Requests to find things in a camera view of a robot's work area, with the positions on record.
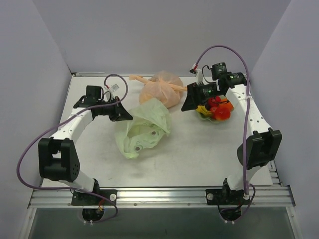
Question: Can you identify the orange tied plastic bag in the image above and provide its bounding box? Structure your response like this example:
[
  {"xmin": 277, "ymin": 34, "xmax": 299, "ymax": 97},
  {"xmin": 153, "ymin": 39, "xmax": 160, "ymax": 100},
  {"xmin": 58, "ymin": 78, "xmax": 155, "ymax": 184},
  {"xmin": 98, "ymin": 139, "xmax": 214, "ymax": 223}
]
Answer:
[{"xmin": 129, "ymin": 71, "xmax": 187, "ymax": 109}]

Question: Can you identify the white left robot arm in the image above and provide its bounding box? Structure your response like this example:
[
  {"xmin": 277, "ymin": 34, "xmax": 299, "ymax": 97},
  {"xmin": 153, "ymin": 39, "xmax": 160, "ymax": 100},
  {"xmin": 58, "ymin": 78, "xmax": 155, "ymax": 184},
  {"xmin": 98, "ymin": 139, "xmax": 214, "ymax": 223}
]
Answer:
[{"xmin": 38, "ymin": 86, "xmax": 133, "ymax": 205}]

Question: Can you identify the orange fake orange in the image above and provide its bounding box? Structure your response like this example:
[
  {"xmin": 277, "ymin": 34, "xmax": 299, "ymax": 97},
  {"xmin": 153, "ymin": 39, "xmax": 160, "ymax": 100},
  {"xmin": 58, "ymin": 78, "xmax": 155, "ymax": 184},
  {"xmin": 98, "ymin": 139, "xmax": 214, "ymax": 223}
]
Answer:
[{"xmin": 219, "ymin": 99, "xmax": 234, "ymax": 112}]

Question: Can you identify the green wavy plastic bowl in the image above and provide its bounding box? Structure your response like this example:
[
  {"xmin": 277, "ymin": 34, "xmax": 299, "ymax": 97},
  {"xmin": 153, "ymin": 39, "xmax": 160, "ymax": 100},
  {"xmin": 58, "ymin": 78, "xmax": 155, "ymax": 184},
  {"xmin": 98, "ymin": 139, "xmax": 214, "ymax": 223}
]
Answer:
[{"xmin": 195, "ymin": 106, "xmax": 231, "ymax": 123}]

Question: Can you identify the yellow fake banana bunch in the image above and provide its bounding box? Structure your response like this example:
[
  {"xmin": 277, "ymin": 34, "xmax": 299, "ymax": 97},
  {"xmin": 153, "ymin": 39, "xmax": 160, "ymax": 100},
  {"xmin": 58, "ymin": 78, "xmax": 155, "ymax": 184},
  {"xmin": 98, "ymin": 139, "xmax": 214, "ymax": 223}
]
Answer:
[{"xmin": 196, "ymin": 106, "xmax": 213, "ymax": 118}]

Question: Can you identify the aluminium front rail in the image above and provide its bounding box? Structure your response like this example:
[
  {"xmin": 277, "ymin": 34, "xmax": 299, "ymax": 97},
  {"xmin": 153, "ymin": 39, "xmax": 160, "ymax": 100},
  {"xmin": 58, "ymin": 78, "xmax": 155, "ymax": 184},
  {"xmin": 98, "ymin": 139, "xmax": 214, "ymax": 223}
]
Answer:
[{"xmin": 27, "ymin": 186, "xmax": 296, "ymax": 209}]

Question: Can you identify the aluminium rail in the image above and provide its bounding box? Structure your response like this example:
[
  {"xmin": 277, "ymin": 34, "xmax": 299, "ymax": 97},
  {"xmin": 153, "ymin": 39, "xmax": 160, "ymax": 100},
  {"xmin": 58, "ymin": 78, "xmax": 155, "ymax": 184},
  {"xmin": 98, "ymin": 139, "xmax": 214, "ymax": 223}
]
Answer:
[
  {"xmin": 241, "ymin": 73, "xmax": 284, "ymax": 187},
  {"xmin": 72, "ymin": 72, "xmax": 106, "ymax": 77},
  {"xmin": 27, "ymin": 186, "xmax": 296, "ymax": 209}
]

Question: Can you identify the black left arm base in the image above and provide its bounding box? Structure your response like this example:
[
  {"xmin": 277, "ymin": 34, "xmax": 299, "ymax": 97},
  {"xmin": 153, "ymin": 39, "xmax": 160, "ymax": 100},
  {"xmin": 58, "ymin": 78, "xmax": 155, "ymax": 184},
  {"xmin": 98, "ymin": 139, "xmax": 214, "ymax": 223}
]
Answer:
[{"xmin": 71, "ymin": 179, "xmax": 119, "ymax": 225}]

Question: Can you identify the aluminium back rail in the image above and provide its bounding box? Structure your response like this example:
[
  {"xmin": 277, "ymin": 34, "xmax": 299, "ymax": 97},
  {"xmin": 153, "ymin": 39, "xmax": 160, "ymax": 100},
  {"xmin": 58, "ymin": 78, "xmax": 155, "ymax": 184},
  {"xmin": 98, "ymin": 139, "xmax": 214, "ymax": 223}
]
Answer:
[{"xmin": 72, "ymin": 72, "xmax": 106, "ymax": 77}]

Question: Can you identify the green plastic bag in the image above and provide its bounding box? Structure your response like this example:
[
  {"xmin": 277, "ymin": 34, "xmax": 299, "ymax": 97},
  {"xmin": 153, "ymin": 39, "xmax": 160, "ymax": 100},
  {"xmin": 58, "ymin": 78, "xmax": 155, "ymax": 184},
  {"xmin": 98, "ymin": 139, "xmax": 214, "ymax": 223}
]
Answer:
[{"xmin": 115, "ymin": 98, "xmax": 171, "ymax": 159}]

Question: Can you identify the red orange fake peach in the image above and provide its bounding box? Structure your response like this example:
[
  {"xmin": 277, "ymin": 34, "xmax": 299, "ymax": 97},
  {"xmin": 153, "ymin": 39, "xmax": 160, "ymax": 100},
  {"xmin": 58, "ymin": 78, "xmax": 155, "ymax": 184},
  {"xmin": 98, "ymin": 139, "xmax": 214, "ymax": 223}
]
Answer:
[{"xmin": 210, "ymin": 107, "xmax": 231, "ymax": 121}]

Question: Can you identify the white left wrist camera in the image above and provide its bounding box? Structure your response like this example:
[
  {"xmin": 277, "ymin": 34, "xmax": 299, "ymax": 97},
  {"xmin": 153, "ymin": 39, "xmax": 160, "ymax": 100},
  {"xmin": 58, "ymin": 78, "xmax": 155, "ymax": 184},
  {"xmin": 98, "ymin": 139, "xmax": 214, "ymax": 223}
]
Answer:
[{"xmin": 104, "ymin": 84, "xmax": 119, "ymax": 101}]

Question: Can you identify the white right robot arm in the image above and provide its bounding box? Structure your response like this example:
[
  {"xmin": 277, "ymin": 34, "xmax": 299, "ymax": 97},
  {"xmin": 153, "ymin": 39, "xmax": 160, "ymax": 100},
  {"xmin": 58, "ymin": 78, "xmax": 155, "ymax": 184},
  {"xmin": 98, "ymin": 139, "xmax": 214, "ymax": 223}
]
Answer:
[{"xmin": 181, "ymin": 62, "xmax": 282, "ymax": 204}]

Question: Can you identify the aluminium right side rail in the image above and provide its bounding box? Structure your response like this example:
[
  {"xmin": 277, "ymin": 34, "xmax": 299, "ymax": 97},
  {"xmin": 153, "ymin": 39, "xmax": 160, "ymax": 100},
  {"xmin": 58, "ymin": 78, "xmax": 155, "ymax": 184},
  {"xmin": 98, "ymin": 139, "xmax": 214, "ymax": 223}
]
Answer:
[{"xmin": 241, "ymin": 73, "xmax": 284, "ymax": 187}]

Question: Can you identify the red fake apple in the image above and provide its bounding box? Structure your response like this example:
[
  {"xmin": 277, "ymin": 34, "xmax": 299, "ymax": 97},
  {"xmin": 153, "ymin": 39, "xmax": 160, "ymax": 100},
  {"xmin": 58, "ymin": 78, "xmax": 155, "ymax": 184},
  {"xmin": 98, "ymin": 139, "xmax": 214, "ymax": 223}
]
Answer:
[{"xmin": 207, "ymin": 96, "xmax": 221, "ymax": 107}]

